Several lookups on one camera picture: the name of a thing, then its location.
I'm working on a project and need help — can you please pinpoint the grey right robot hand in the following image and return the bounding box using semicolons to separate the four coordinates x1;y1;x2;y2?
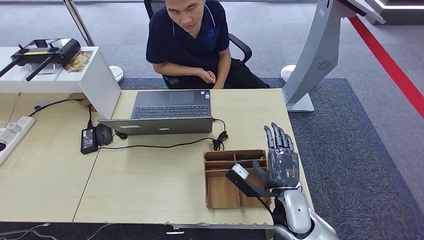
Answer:
252;122;301;190

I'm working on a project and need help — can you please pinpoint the person's right hand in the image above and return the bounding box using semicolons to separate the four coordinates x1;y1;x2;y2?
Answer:
196;67;217;84

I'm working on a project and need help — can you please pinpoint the person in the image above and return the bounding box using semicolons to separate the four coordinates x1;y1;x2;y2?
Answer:
145;0;271;90

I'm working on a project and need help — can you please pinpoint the black office chair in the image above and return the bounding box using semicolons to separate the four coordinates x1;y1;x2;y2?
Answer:
143;0;253;90

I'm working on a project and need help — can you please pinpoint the grey laptop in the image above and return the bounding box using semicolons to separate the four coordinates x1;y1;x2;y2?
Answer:
97;89;214;136

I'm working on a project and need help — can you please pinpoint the wooden divided tray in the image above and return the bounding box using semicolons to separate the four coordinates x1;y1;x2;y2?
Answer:
202;149;273;210

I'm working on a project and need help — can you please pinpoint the white round base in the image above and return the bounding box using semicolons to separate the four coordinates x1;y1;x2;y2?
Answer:
279;64;297;84
108;65;125;84

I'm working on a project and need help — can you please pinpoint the white desk shelf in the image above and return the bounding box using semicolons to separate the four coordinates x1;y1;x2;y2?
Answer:
0;46;122;121

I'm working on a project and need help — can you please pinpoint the grey kiosk stand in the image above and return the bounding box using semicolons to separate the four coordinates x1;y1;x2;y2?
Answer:
281;0;387;114

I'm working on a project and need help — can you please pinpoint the black computer mouse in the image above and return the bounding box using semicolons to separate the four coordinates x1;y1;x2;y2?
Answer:
95;123;114;147

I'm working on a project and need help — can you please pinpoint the patterned cards stack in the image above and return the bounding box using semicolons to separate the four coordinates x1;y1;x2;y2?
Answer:
62;50;94;74

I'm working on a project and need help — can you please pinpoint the black laptop charger brick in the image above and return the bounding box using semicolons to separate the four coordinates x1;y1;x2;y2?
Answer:
80;127;99;156

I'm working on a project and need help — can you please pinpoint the metal pole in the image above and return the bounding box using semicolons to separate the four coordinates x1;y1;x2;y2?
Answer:
62;0;96;47

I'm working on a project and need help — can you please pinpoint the black remote controller with antennas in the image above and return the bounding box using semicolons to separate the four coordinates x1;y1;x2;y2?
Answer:
0;38;82;83

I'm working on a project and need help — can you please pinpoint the clear controller stand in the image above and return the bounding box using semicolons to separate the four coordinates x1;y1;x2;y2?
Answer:
29;62;58;76

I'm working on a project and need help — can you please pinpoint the white power strip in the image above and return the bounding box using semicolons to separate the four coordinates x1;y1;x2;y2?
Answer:
0;115;37;168

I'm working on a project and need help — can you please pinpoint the white plug adapter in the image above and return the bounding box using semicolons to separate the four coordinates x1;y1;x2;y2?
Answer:
0;129;16;145
4;121;23;135

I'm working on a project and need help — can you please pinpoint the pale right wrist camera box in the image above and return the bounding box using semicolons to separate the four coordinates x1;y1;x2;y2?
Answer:
225;163;279;198

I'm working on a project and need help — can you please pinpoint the black laptop power cable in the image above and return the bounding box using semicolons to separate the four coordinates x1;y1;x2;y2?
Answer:
98;118;229;152

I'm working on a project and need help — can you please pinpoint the black mains cable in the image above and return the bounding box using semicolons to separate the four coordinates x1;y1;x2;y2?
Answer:
28;98;94;131

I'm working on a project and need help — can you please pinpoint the white floor cable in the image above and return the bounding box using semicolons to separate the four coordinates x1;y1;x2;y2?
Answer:
0;223;59;240
86;223;115;240

